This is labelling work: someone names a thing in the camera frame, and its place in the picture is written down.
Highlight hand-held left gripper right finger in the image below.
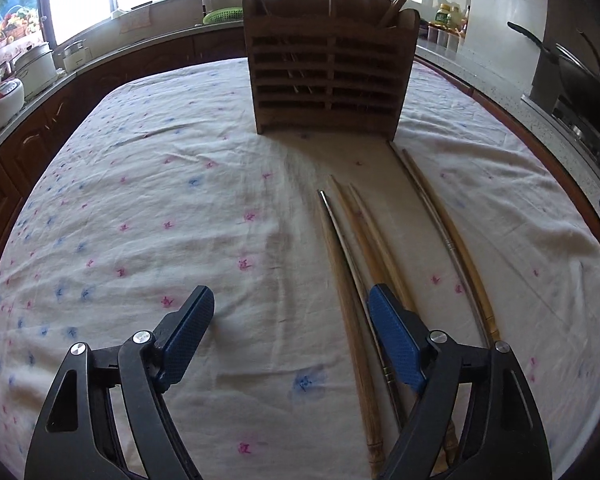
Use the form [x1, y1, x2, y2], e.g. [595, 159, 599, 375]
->
[367, 284, 553, 480]

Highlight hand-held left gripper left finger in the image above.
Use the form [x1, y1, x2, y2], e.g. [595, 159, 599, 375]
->
[24, 285, 216, 480]

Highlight wooden utensil holder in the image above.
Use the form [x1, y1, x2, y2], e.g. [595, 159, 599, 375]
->
[242, 0, 422, 142]

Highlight gas stove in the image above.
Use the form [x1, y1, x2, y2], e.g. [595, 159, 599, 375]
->
[520, 90, 600, 186]

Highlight white floral tablecloth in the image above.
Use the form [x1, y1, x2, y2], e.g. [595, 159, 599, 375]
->
[0, 55, 600, 480]

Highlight black wok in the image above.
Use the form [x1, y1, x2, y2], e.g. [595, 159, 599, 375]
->
[507, 21, 600, 111]

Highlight white seasoning jars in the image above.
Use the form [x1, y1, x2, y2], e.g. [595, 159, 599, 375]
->
[427, 25, 461, 51]

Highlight cooking oil bottle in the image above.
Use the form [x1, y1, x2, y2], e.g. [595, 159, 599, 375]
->
[435, 2, 461, 29]

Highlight white red rice cooker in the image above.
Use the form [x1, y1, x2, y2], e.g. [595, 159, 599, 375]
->
[0, 79, 26, 143]

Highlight small white pot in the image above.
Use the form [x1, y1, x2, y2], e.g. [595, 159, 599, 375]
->
[60, 40, 92, 74]

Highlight large white cooker pot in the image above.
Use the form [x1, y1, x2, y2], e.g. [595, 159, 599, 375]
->
[10, 42, 58, 102]

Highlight white dishcloth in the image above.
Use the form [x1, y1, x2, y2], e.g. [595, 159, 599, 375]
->
[117, 9, 151, 35]

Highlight green plastic basket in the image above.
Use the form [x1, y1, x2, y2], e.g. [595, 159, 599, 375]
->
[202, 7, 244, 26]

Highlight wok lid handle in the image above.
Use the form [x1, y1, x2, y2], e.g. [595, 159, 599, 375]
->
[577, 29, 600, 82]

